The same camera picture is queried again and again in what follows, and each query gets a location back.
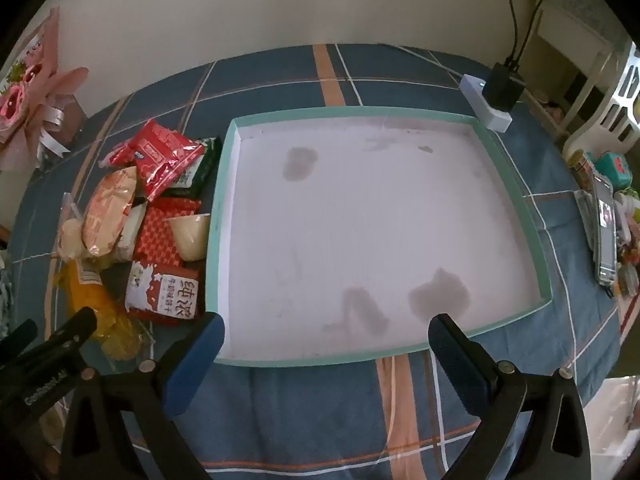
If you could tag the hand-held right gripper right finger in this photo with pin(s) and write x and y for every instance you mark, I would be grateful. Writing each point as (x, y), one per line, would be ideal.
(452, 360)

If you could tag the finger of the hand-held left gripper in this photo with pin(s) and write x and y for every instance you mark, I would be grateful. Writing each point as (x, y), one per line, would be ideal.
(20, 337)
(75, 330)

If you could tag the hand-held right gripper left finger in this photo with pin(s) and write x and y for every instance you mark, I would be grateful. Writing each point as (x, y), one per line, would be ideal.
(197, 355)

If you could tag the yellow chip bag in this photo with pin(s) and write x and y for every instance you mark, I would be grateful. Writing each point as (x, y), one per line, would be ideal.
(87, 295)

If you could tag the red and white biscuit packet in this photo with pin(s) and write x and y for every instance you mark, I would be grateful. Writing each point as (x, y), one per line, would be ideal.
(160, 292)

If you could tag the clear round pastry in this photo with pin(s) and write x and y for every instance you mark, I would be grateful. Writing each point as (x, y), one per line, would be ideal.
(70, 232)

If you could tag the white and orange snack packet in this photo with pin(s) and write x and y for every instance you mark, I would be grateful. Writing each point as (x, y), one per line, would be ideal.
(129, 232)

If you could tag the pale jelly cup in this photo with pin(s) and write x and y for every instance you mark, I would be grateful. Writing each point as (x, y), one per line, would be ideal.
(192, 237)

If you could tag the red patterned snack packet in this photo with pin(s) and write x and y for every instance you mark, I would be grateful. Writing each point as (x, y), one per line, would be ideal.
(157, 237)

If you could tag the peach striped snack packet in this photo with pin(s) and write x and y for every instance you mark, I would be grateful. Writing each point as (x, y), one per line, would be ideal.
(107, 210)

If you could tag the teal-rimmed white tray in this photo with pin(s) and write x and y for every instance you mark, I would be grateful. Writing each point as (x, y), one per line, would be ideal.
(375, 220)

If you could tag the pink snack packet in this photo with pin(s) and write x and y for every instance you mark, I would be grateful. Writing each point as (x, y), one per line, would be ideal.
(112, 155)

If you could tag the green and white biscuit packet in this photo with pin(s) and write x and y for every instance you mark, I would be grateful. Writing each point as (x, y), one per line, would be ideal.
(202, 172)

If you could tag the red glossy snack packet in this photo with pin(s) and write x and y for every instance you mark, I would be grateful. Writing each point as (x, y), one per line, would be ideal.
(160, 157)

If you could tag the white storage bin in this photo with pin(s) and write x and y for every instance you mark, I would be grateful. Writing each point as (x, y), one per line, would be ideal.
(612, 430)

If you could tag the grey patterned case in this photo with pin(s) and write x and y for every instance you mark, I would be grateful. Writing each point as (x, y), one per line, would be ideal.
(584, 215)

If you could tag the smartphone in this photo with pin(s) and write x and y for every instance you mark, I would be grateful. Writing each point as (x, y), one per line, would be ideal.
(605, 230)

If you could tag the brown box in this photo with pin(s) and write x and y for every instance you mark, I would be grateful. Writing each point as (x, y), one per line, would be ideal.
(72, 122)

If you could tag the pile of small toys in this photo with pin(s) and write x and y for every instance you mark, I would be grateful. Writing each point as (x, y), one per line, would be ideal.
(630, 240)

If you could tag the printed tin can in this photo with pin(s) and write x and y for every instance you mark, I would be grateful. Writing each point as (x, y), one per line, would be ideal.
(580, 167)

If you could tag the pink flower bouquet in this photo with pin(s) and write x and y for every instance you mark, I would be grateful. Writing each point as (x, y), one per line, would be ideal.
(35, 100)

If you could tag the white power strip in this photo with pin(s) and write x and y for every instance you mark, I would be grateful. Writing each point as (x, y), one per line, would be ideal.
(495, 120)

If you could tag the teal toy box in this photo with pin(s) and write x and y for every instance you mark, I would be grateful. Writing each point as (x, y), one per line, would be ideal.
(615, 170)

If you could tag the black charger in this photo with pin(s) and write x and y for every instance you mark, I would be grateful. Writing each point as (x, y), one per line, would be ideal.
(502, 87)

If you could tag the blue plaid tablecloth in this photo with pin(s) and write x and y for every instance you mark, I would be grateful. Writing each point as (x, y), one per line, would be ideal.
(400, 75)

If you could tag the white chair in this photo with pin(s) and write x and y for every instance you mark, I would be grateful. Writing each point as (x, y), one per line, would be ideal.
(620, 105)

